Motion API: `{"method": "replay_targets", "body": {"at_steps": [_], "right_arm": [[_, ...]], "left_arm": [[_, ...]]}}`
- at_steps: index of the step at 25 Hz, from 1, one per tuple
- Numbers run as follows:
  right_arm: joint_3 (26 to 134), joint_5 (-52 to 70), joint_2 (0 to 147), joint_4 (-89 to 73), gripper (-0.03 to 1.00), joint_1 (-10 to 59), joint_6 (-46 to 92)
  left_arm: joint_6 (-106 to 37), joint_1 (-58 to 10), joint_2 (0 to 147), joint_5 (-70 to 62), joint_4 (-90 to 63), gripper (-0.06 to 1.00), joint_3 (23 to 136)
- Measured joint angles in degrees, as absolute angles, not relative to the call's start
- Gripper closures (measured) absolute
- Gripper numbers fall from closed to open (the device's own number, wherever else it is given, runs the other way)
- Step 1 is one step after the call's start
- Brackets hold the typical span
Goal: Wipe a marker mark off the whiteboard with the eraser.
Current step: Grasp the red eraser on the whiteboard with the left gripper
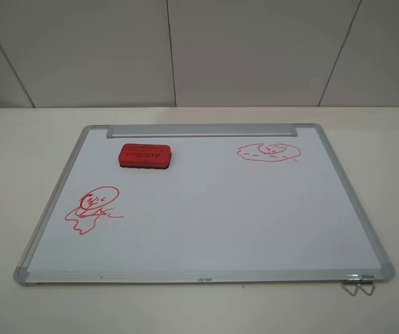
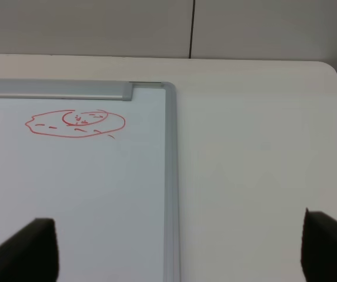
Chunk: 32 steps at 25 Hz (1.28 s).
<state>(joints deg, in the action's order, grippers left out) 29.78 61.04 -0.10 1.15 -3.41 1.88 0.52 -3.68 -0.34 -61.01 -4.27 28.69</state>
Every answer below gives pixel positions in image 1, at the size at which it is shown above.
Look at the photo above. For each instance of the red whiteboard eraser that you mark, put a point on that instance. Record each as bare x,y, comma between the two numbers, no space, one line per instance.
141,155

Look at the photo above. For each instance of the right metal hanging clip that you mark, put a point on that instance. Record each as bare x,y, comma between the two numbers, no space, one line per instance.
366,283

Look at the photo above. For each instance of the white aluminium-framed whiteboard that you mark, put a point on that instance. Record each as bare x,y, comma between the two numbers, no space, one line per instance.
226,210

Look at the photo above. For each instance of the left metal hanging clip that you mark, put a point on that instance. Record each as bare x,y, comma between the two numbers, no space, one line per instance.
351,284

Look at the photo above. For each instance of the grey marker tray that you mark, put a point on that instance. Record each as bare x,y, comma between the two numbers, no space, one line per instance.
201,130

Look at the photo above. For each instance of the metal hanging clip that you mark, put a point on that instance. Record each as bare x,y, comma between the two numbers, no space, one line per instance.
366,283
351,284

